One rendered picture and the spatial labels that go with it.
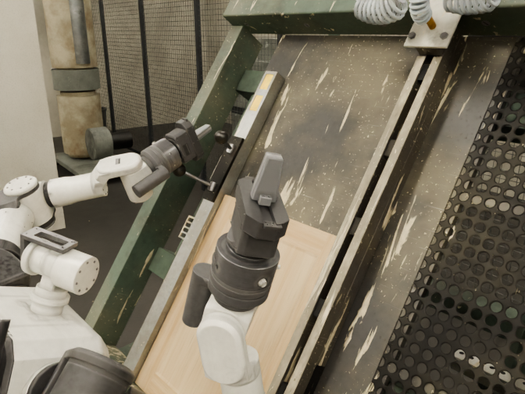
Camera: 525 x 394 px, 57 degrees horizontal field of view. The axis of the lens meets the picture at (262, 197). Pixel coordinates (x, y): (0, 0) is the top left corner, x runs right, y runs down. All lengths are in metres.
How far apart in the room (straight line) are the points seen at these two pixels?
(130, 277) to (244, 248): 1.00
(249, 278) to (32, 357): 0.34
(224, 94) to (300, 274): 0.73
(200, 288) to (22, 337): 0.27
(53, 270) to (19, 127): 3.86
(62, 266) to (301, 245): 0.55
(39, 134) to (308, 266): 3.84
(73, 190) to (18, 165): 3.47
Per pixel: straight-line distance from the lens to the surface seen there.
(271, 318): 1.15
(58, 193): 1.28
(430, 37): 1.13
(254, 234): 0.57
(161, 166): 1.24
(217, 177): 1.36
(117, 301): 1.58
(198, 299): 0.70
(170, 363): 1.34
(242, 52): 1.66
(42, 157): 4.76
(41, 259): 0.88
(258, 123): 1.40
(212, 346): 0.69
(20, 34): 4.64
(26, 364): 0.79
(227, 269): 0.63
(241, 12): 1.61
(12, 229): 1.18
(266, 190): 0.60
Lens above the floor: 1.79
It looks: 19 degrees down
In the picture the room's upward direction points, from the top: straight up
